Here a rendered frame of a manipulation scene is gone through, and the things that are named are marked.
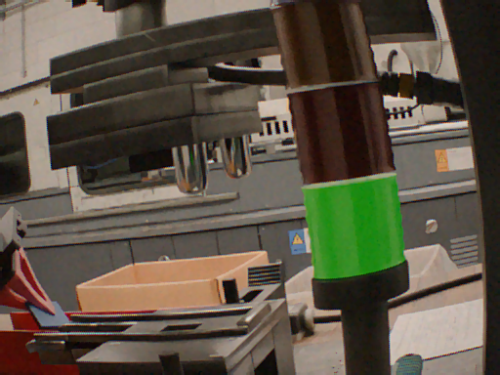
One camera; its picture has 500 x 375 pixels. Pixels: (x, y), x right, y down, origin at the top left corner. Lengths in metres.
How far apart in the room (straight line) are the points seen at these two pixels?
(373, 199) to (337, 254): 0.02
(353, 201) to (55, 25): 7.60
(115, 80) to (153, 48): 0.03
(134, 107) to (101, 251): 5.02
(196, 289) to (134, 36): 2.34
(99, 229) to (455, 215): 1.96
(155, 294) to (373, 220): 2.62
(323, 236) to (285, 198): 4.86
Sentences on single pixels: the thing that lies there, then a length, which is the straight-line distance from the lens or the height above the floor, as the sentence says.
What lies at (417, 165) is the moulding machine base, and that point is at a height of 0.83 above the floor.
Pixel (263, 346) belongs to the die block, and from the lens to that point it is 0.67.
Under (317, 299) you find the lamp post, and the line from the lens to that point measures 0.39.
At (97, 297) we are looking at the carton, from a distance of 3.08.
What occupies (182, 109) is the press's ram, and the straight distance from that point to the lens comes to 0.59.
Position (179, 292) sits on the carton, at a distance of 2.96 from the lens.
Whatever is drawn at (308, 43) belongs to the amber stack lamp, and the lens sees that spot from 0.38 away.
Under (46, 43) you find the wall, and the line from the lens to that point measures 7.97.
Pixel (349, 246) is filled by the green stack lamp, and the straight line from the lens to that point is 0.38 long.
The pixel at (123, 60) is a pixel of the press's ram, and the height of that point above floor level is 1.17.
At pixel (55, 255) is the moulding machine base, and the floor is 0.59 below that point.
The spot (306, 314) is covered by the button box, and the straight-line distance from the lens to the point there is 1.02.
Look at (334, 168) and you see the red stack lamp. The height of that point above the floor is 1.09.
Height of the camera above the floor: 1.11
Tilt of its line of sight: 3 degrees down
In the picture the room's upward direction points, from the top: 9 degrees counter-clockwise
